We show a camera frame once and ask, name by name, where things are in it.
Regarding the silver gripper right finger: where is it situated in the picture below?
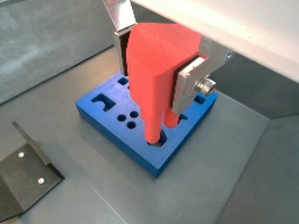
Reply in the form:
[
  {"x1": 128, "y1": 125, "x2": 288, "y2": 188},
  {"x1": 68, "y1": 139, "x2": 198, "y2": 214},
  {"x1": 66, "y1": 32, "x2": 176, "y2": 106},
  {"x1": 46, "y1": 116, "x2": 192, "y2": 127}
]
[{"x1": 171, "y1": 38, "x2": 234, "y2": 115}]

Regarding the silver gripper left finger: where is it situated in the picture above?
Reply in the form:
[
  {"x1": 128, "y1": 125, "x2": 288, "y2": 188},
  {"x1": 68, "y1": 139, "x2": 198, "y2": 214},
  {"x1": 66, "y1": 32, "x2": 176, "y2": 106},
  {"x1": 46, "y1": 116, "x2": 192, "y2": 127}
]
[{"x1": 103, "y1": 0, "x2": 136, "y2": 75}]

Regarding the red three prong object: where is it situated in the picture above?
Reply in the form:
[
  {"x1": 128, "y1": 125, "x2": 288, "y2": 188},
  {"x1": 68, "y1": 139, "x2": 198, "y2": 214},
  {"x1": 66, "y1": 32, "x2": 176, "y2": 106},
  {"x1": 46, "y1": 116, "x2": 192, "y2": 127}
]
[{"x1": 126, "y1": 23, "x2": 202, "y2": 144}]

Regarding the blue shape sorter board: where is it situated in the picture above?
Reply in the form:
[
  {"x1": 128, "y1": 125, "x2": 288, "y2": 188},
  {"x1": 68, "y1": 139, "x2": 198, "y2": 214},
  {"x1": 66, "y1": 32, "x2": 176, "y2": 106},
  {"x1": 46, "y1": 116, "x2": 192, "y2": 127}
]
[{"x1": 76, "y1": 73, "x2": 218, "y2": 178}]

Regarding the black curved stand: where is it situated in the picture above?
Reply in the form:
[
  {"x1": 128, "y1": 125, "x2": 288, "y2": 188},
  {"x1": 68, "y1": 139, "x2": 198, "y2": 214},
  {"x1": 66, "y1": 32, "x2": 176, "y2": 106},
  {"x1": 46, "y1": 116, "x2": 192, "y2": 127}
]
[{"x1": 0, "y1": 122, "x2": 64, "y2": 222}]

